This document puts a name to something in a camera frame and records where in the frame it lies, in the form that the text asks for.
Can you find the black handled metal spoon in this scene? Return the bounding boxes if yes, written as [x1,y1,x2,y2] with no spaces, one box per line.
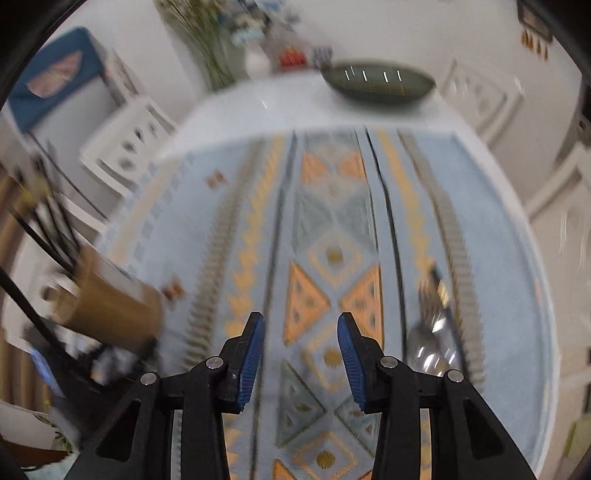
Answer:
[405,265,467,377]

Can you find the black cable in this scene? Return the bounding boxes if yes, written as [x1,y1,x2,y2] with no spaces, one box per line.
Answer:
[0,268,65,354]

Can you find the white dining chair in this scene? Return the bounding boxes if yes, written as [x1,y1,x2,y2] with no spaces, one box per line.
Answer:
[436,59,525,139]
[78,97,181,197]
[524,143,591,268]

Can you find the green bowl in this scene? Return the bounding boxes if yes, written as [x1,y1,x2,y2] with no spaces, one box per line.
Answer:
[321,62,437,107]

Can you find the small framed wall picture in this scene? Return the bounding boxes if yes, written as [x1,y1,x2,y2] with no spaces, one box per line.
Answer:
[517,0,552,35]

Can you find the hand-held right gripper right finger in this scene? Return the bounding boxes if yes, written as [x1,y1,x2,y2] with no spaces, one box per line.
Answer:
[336,311,539,480]

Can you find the white refrigerator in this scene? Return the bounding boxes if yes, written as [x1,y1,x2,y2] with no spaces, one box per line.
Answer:
[0,28,139,158]

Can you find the glass vase with dried flowers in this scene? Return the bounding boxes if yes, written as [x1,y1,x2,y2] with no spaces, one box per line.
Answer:
[154,0,241,90]

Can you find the white vase with blue flowers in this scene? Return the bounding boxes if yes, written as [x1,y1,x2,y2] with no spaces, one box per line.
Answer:
[228,0,278,79]

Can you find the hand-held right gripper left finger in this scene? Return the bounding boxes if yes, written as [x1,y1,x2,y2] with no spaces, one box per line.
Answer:
[65,311,266,480]

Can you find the red round container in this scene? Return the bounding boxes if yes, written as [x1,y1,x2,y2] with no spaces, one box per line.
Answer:
[278,46,308,69]

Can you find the wooden utensil holder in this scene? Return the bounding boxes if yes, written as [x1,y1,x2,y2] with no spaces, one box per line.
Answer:
[58,244,164,354]

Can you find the blue refrigerator cover cloth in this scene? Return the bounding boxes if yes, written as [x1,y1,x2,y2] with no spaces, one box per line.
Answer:
[8,27,109,136]

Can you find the orange hanging tassels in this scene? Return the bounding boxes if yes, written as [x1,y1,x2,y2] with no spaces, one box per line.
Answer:
[521,28,554,60]

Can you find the blue patterned table mat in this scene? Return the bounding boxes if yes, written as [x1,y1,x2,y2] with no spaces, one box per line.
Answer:
[99,129,561,480]

